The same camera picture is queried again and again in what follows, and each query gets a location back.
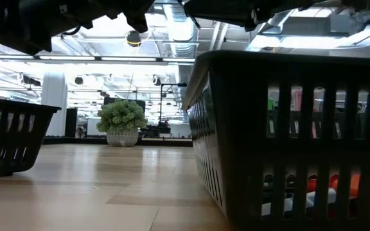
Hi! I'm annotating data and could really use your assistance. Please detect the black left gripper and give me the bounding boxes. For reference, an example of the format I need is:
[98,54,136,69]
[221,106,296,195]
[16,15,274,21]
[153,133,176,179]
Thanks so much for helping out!
[0,0,155,55]

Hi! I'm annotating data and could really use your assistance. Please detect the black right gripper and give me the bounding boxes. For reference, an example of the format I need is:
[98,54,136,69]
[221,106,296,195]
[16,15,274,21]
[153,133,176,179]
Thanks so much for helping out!
[184,0,301,32]

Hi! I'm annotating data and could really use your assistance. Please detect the black slotted plastic basket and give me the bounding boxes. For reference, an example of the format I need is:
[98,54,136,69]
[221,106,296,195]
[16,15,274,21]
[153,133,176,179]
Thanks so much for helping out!
[0,96,61,180]
[181,50,370,231]

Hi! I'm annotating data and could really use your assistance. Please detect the pink paint bottle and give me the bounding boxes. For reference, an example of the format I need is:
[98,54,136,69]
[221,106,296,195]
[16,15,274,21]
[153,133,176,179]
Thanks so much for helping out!
[290,89,321,139]

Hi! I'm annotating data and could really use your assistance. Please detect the orange handled paint tool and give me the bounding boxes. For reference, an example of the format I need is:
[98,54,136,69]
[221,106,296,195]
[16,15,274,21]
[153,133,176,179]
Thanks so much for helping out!
[329,173,370,209]

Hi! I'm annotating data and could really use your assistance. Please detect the green potted plant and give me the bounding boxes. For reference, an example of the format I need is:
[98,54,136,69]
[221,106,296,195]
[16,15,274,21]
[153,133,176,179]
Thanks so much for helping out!
[96,99,148,148]

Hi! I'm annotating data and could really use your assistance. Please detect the white column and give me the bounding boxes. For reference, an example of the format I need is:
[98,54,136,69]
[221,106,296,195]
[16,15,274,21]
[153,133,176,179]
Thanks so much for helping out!
[41,71,69,137]

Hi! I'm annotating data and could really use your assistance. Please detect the black aluminium table frame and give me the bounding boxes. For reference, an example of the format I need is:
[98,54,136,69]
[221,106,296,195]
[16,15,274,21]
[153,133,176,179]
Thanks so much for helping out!
[43,137,194,148]

